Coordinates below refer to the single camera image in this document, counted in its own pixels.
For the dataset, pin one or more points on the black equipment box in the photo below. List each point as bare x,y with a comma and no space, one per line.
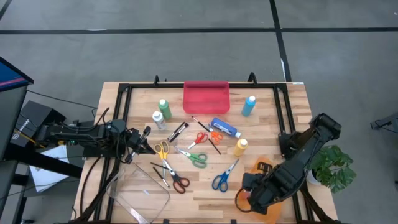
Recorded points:
37,115

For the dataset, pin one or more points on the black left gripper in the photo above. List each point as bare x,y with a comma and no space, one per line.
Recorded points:
133,140

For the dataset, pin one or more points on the red plastic bin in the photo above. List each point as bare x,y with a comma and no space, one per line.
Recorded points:
206,99

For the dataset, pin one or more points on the white plant pot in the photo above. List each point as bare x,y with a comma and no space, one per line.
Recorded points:
311,179

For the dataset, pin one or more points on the black aluminium table frame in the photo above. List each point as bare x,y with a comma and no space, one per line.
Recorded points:
248,85

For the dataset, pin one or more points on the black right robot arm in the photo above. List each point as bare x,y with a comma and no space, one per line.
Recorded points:
325,126

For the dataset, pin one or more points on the black metal stand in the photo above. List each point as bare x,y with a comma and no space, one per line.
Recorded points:
46,161

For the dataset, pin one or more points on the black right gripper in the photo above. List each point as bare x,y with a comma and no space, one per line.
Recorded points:
261,196

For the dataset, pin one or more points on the light blue paint bottle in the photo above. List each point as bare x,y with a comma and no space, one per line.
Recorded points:
248,106

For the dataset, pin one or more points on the green potted plant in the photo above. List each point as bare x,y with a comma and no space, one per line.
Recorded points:
332,168

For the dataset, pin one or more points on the orange translucent plastic bin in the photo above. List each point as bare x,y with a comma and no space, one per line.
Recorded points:
275,213

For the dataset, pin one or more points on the green paint bottle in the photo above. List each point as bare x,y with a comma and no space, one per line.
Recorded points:
165,109

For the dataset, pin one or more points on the black and red scissors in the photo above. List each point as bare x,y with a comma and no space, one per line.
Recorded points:
177,180

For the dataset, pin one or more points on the white paper sheet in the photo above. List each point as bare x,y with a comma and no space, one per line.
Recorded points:
46,177

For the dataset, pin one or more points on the clear plastic bin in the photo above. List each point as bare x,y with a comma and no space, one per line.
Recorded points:
140,193

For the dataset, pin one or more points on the blue screen monitor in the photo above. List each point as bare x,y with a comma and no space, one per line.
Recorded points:
9,76

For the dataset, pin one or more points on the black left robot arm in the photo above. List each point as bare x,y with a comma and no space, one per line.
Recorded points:
93,137

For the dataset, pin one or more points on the white paint bottle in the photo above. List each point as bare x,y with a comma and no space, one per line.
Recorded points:
159,121

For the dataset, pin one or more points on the dark blue paint bottle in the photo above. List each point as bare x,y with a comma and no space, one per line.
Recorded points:
224,127

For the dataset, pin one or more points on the yellow paint bottle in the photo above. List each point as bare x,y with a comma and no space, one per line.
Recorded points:
240,148

